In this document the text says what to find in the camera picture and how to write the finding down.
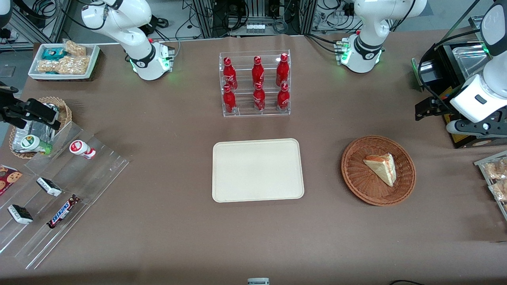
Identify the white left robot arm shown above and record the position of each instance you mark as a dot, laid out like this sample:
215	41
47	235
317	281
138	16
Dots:
368	39

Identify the white power strip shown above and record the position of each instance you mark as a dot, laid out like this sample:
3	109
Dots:
255	27

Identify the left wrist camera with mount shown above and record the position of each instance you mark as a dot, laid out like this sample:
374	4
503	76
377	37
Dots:
475	127

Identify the black food warmer appliance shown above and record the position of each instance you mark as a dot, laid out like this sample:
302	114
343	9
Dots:
439	75

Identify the clear acrylic stepped shelf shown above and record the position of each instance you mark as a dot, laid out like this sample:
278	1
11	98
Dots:
95	174

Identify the small round wicker basket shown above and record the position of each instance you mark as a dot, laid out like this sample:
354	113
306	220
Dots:
65	113

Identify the white labelled device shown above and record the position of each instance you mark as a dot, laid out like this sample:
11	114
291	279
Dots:
258	281

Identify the teal snack packet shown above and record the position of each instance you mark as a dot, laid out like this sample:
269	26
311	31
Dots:
53	53

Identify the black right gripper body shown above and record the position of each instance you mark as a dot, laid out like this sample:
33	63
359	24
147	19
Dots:
11	108

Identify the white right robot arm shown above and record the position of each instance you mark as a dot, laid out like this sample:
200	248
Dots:
134	39

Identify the green capped yogurt bottle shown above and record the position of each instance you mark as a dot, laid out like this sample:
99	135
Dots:
33	143

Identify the large puffed snack bag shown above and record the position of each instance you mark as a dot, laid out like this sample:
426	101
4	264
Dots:
69	65

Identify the beige plastic serving tray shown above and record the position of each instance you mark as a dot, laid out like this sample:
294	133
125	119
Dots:
255	170

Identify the red cookie packet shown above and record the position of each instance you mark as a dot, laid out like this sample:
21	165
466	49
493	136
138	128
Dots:
8	178

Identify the dark metal rod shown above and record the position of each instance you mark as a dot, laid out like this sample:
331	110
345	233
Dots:
455	27

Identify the red cola bottle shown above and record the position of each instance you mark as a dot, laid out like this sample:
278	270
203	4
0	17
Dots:
283	99
282	71
259	99
229	75
229	101
258	73

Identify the white rectangular snack tray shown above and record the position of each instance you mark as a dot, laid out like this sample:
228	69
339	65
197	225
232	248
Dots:
94	59

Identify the large round wicker basket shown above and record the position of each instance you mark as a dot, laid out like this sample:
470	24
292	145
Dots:
356	174

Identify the steel warmer pan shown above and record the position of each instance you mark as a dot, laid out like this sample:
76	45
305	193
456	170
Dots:
469	61

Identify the Snickers chocolate bar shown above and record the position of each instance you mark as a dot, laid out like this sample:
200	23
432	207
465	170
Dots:
62	211

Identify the small puffed snack bag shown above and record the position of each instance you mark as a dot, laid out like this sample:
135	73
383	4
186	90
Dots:
75	48

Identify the aluminium frame equipment rack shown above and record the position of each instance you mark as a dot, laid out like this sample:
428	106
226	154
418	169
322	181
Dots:
204	18

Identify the black white snack bar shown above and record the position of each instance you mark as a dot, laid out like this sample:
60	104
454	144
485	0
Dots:
48	186
20	214

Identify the red capped yogurt bottle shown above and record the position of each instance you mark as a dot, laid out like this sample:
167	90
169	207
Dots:
81	148

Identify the silver foil snack pack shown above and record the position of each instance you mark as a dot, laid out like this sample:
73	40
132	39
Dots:
37	130

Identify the grey bread tray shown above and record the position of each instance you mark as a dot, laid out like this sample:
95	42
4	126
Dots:
481	166

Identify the wrapped bread pack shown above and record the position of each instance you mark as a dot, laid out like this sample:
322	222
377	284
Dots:
497	169
500	190

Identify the clear acrylic bottle rack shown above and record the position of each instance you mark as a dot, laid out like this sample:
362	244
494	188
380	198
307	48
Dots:
245	55

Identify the aluminium frame stand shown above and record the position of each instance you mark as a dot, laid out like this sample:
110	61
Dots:
59	19

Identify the triangular sandwich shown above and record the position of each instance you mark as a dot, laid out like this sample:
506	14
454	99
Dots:
382	168

